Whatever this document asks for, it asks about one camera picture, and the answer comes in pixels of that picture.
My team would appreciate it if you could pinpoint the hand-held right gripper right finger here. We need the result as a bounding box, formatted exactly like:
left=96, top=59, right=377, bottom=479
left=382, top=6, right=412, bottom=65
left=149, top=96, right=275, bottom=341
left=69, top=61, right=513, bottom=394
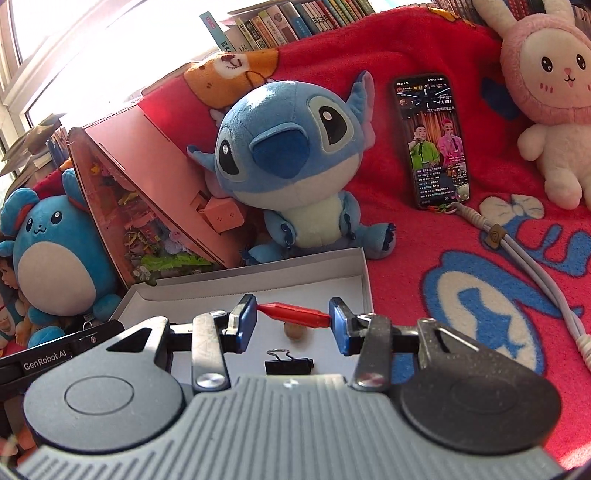
left=329, top=296, right=502, bottom=394

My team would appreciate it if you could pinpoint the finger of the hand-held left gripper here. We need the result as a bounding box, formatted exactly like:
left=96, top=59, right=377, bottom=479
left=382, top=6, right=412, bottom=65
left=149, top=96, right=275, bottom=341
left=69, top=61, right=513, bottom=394
left=69, top=320, right=126, bottom=354

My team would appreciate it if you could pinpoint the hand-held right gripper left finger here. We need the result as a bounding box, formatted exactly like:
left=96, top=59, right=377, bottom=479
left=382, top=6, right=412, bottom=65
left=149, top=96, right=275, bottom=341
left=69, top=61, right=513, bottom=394
left=122, top=294, right=259, bottom=394

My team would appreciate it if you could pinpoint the white cardboard box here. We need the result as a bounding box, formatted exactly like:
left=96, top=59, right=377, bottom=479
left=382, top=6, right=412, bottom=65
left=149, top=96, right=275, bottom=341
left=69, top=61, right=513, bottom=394
left=108, top=247, right=375, bottom=377

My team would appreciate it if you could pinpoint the red clip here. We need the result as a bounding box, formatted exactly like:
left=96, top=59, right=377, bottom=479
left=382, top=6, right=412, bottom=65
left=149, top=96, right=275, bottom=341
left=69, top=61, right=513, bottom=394
left=257, top=301, right=332, bottom=330

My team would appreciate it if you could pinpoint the black binder clip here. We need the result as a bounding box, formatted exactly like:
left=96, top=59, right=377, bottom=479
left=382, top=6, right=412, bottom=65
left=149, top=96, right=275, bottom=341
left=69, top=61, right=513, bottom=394
left=264, top=348, right=315, bottom=376

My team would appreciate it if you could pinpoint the person's left hand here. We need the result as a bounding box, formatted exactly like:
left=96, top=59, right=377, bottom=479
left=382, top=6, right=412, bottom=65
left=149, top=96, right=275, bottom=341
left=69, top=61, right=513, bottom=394
left=0, top=434, right=38, bottom=462

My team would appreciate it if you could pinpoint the blue robot cat plush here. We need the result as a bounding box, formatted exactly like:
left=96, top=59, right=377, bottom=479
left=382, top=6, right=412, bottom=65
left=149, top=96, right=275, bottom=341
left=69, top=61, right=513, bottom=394
left=0, top=298, right=20, bottom=352

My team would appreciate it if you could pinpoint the round blue plush toy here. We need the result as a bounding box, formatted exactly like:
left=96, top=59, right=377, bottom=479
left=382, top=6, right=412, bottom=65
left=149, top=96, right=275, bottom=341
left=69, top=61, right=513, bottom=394
left=0, top=168, right=123, bottom=350

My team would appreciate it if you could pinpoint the brown-haired doll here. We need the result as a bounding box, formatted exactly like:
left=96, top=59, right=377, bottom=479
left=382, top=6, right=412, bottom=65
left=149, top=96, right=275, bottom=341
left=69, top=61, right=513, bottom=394
left=0, top=256, right=29, bottom=342

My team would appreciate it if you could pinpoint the blue alien plush toy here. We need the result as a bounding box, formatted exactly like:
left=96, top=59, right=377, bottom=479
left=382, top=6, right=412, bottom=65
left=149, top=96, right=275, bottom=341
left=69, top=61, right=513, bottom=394
left=187, top=70, right=398, bottom=267

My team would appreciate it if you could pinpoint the pink triangular toy house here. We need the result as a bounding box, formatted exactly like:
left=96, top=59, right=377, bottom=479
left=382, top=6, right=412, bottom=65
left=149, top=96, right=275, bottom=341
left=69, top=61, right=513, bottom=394
left=67, top=104, right=250, bottom=285

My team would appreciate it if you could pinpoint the pile of books and papers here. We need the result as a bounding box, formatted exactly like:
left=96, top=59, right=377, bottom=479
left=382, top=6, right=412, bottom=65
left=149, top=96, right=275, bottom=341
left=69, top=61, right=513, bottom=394
left=0, top=115, right=75, bottom=182

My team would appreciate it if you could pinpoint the black smartphone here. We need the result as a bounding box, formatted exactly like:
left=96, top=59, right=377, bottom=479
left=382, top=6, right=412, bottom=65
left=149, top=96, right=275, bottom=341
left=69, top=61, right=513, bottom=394
left=392, top=73, right=474, bottom=211

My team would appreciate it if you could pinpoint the row of books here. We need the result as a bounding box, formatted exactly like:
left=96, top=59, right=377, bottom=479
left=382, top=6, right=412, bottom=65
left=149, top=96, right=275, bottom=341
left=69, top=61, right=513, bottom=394
left=199, top=0, right=481, bottom=54

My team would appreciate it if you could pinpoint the pink rabbit plush toy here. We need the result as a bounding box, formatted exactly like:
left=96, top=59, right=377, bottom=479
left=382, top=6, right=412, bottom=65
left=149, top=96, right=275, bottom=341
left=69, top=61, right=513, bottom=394
left=471, top=0, right=591, bottom=211

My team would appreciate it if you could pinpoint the grey charging cable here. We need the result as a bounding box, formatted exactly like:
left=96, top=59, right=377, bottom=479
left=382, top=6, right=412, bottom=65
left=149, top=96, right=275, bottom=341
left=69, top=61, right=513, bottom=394
left=427, top=200, right=591, bottom=371

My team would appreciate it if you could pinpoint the window frame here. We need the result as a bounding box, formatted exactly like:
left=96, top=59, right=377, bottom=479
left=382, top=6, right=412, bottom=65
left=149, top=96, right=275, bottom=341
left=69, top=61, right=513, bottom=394
left=0, top=0, right=63, bottom=118

